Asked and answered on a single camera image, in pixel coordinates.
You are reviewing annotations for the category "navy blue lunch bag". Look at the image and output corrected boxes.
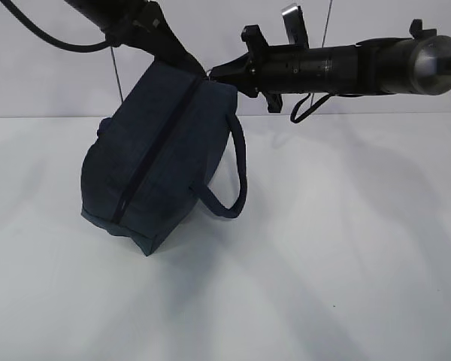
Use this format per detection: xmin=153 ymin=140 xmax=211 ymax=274
xmin=80 ymin=61 xmax=248 ymax=255

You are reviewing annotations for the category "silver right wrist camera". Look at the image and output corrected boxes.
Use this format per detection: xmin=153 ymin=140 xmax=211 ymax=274
xmin=281 ymin=3 xmax=310 ymax=49

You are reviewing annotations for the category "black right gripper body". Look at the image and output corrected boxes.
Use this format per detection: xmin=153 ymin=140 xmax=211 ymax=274
xmin=240 ymin=25 xmax=304 ymax=113

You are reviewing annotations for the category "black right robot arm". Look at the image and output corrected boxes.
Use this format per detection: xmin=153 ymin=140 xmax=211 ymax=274
xmin=210 ymin=19 xmax=451 ymax=114

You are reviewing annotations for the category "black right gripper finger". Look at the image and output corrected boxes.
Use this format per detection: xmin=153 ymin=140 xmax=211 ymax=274
xmin=209 ymin=56 xmax=258 ymax=98

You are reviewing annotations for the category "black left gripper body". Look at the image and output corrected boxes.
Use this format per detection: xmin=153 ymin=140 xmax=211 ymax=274
xmin=104 ymin=1 xmax=173 ymax=53

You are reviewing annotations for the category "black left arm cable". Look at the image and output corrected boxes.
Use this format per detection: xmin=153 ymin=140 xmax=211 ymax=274
xmin=0 ymin=0 xmax=114 ymax=53

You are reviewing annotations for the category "black cable loop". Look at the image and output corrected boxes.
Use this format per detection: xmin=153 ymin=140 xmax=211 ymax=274
xmin=289 ymin=93 xmax=331 ymax=124

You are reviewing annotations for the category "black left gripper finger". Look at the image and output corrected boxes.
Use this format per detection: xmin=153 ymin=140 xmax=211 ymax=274
xmin=148 ymin=22 xmax=206 ymax=75

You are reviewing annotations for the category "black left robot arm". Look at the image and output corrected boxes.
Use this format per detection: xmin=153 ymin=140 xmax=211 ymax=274
xmin=68 ymin=0 xmax=206 ymax=77

